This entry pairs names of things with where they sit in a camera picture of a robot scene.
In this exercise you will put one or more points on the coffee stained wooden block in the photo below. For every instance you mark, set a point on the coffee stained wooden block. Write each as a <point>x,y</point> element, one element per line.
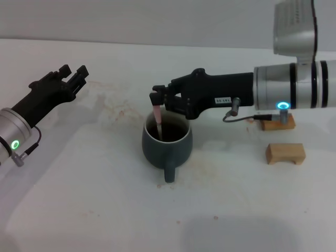
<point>273,125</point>

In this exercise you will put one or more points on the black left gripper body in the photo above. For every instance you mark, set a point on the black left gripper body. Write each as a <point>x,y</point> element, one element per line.
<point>47,93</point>

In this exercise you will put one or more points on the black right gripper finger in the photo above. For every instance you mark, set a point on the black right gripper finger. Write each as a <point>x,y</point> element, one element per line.
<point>157,99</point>
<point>164,88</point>

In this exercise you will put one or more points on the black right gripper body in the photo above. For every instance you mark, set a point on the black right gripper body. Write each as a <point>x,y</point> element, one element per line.
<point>223,86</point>

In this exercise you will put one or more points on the dark grey ceramic cup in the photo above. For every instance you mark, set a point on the dark grey ceramic cup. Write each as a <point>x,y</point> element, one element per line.
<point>157,155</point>

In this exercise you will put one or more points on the light wooden block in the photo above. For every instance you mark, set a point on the light wooden block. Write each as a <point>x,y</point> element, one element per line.
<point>283,152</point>

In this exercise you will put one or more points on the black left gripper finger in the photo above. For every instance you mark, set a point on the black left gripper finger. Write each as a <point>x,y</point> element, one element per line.
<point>65,71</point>
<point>79,78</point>

